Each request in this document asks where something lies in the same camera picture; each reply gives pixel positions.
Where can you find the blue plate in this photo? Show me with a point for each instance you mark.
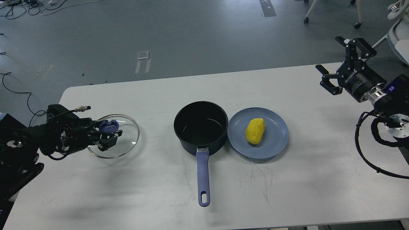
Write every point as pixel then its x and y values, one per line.
pixel 274 139

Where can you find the dark blue saucepan purple handle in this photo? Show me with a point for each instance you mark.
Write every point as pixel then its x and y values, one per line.
pixel 201 128

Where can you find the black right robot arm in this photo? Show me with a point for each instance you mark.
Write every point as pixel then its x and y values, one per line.
pixel 390 101

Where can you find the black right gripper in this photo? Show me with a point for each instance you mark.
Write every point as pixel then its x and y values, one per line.
pixel 357 80

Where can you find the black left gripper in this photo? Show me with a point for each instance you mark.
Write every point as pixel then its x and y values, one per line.
pixel 67 136

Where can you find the white office chair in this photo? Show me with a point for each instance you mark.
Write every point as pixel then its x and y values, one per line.
pixel 398 35

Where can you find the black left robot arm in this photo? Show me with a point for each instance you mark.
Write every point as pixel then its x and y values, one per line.
pixel 20 149

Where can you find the black box at left edge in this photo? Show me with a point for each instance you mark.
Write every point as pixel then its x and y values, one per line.
pixel 7 121

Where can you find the glass pot lid purple knob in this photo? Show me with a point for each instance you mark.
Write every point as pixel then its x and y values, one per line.
pixel 119 135

